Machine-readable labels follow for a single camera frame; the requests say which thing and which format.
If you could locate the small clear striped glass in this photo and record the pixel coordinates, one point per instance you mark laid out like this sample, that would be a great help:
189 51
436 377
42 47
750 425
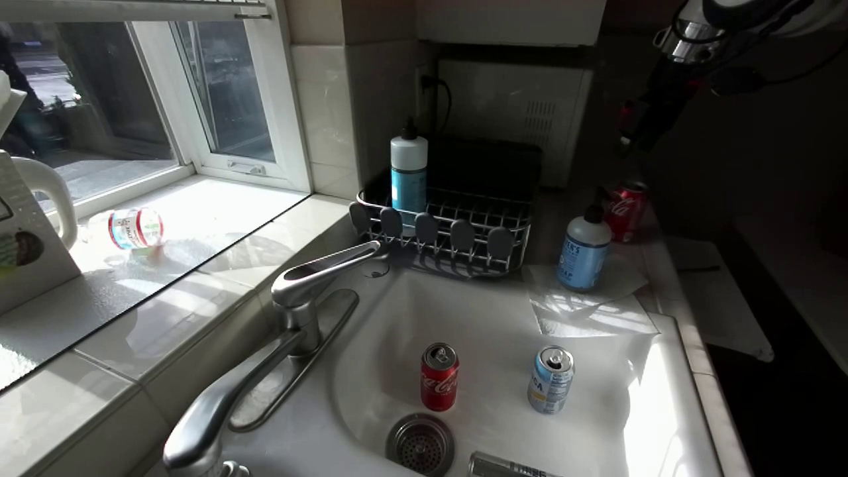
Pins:
136 229

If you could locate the tall white teal pump bottle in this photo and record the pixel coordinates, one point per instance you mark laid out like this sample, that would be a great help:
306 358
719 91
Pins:
408 173

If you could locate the chrome sink faucet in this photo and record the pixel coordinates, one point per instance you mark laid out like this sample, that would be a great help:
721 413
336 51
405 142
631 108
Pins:
299 287

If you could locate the red soda can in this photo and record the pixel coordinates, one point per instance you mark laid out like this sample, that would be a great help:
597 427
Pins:
627 213

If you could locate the white ceramic sink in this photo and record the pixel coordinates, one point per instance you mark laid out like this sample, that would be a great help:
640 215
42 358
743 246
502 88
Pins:
493 315

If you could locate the white framed window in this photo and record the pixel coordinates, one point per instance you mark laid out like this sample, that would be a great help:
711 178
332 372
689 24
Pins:
266 97

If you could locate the blue and white soda can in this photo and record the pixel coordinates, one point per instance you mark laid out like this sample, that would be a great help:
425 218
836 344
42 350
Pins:
551 381

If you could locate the squat white blue soap bottle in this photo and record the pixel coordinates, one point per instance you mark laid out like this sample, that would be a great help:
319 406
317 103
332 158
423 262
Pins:
584 255

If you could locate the metal dish rack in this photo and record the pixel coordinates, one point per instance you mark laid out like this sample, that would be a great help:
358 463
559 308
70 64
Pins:
458 229

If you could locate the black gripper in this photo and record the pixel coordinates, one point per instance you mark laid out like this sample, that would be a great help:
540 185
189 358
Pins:
676 83

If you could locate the grey metal object in sink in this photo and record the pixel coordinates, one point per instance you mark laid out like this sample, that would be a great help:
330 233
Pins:
503 464

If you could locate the metal sink drain strainer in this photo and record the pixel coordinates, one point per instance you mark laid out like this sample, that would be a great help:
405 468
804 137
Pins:
419 445

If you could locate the dented red cola can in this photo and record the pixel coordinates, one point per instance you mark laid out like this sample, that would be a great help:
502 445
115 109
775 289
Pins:
440 377

